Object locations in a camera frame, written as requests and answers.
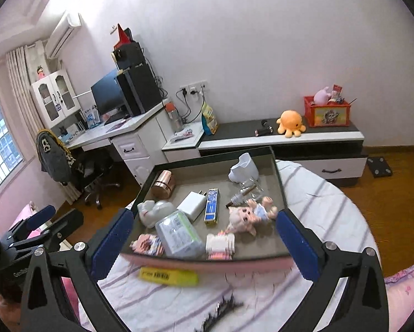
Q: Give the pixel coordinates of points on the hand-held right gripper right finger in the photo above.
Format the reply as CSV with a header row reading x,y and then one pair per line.
x,y
297,245

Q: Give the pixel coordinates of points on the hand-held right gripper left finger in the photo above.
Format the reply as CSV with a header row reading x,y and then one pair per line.
x,y
113,245

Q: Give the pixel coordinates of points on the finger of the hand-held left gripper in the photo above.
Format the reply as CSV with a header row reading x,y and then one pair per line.
x,y
68,223
40,216

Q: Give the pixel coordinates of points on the white dog figurine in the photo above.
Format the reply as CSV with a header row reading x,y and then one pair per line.
x,y
155,212

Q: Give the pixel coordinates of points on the pink pig doll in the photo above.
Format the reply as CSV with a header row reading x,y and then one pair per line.
x,y
241,216

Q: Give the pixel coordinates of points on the clear wet wipes packet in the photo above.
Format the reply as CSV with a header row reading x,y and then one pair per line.
x,y
179,235

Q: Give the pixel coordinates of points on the copper cup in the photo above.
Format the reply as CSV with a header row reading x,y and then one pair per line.
x,y
162,183

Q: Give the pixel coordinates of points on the white charger plug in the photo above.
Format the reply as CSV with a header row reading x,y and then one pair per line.
x,y
193,204

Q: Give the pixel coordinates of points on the blue slim box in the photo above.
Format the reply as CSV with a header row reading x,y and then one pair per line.
x,y
212,207

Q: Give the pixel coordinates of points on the white plastic jug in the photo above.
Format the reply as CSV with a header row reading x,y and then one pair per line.
x,y
243,169

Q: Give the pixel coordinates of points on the dark-rimmed grey tray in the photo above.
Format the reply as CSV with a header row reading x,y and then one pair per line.
x,y
207,176

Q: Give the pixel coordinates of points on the pink pillow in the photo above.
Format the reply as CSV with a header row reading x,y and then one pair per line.
x,y
23,216

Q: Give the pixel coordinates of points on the pink and purple block figure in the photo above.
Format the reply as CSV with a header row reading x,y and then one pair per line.
x,y
146,243

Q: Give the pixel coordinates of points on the dark grey jacket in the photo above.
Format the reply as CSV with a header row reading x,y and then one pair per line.
x,y
51,155

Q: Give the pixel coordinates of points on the black office chair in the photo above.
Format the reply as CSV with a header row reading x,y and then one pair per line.
x,y
96,166

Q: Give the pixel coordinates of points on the yellow label tag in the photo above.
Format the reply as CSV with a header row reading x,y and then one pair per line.
x,y
168,276

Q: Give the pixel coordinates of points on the white and pink block figure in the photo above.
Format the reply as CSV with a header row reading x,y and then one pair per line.
x,y
220,245

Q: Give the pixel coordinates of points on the barred window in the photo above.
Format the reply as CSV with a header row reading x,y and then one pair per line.
x,y
2,138

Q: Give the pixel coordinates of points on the black feathery strip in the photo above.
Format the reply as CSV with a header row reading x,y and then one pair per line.
x,y
220,309

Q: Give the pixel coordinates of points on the blue and white box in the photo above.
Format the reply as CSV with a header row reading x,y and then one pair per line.
x,y
92,118

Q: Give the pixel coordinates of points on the black floor scale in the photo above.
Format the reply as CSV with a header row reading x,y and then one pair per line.
x,y
380,167

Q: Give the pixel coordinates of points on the white desk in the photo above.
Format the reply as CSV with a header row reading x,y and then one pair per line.
x,y
148,135

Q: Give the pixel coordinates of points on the white low cabinet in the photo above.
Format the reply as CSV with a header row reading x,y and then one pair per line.
x,y
182,152

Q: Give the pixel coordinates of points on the black cylindrical device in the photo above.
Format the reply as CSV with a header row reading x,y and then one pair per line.
x,y
263,132

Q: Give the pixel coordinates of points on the pink patterned blanket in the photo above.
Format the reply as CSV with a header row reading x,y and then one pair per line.
x,y
407,290

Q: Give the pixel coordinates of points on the white glass-door cabinet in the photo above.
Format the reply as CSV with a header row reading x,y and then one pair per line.
x,y
54,96

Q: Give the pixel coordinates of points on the orange octopus plush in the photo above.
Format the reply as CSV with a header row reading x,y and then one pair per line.
x,y
290,121

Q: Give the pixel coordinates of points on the pink and white packet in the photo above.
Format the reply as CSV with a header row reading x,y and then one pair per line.
x,y
182,135

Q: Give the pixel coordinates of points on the beige curtain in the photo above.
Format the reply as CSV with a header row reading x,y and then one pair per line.
x,y
20,86

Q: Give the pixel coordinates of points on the black and white low bench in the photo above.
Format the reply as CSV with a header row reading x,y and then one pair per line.
x,y
234,129

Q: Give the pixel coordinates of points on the red printed crate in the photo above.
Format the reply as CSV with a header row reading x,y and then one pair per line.
x,y
326,116

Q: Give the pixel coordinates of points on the black computer monitor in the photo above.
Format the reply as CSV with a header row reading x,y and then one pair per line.
x,y
106,91

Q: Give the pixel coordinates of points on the water bottle with orange cap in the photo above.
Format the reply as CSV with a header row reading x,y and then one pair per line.
x,y
175,119

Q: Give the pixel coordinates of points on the small red figurine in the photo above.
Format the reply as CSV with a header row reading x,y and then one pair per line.
x,y
40,72

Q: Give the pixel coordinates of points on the black computer tower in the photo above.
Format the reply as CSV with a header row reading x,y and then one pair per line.
x,y
141,90

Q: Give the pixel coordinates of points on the pink plush toy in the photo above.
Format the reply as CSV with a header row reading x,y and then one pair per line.
x,y
321,95

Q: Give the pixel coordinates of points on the blue and yellow snack bag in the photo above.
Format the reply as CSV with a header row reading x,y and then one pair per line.
x,y
210,119

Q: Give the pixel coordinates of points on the red card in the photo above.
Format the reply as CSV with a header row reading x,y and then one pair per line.
x,y
337,90

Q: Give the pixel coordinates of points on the black box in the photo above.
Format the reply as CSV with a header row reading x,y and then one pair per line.
x,y
130,55

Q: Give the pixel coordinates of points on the white air conditioner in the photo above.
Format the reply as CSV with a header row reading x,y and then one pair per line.
x,y
63,33

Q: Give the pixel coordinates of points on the red pointed item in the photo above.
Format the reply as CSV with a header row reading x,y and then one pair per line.
x,y
122,36

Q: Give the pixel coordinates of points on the white wall outlet strip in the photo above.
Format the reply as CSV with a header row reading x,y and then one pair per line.
x,y
196,86

